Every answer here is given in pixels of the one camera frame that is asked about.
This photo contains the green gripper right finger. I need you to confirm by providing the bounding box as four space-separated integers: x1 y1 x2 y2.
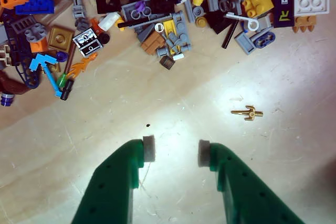
198 139 306 224

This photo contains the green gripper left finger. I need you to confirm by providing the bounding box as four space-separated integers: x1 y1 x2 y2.
70 134 156 224

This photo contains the gold Lego weapon piece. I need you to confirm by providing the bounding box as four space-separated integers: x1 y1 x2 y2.
230 105 263 122

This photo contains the small black Lego bar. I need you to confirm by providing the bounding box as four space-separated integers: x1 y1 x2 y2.
60 79 75 101

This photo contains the green Lego stud bar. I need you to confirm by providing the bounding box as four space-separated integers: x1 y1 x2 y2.
56 73 69 88

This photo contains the orange Lego flame piece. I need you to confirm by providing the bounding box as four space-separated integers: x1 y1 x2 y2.
69 52 98 78

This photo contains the small dark Lego box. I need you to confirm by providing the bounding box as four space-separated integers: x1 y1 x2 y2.
160 55 175 70

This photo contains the dark purple round Lego piece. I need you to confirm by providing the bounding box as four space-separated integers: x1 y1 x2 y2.
0 92 14 106

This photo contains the light blue Lego pickaxe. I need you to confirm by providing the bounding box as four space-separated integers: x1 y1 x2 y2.
29 53 61 98

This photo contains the brown curved Lego piece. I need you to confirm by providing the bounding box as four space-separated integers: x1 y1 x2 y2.
0 70 31 95

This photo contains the brown wood-pattern Lego tile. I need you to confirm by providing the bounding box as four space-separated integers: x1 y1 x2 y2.
140 31 166 56

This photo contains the black white printed Lego tile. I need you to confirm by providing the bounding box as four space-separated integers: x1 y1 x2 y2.
72 28 102 57

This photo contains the grey Lego tile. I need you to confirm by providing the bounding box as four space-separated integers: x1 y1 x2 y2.
235 32 256 56

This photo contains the blue Lego technic connector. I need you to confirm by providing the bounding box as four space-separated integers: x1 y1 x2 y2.
253 31 275 49

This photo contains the gold square Lego tile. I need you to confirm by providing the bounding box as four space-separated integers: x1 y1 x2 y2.
48 25 74 51

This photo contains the small orange Lego brick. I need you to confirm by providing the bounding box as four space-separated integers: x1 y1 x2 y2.
29 39 50 54

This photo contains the thin black Lego plate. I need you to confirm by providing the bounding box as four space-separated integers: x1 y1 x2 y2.
222 20 240 49

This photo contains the white Lego slope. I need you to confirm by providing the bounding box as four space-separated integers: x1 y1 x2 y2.
98 13 120 31

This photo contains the dark blue Lego lattice piece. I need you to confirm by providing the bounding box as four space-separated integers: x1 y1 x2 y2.
2 14 43 88

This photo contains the white Lego wrench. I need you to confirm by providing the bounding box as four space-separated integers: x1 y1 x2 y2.
226 12 259 31

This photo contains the grey long Lego plate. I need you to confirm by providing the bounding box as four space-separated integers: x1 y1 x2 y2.
172 10 192 51

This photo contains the grey Lego technic connector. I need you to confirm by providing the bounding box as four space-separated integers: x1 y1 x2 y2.
71 0 87 20

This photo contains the tan Lego claw piece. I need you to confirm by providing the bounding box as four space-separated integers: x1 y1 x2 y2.
292 15 317 34

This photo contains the grey Lego grille plate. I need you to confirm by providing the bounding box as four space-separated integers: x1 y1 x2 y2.
10 15 37 32

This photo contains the dark tile with yellow letter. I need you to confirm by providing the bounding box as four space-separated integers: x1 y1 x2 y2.
271 0 295 28

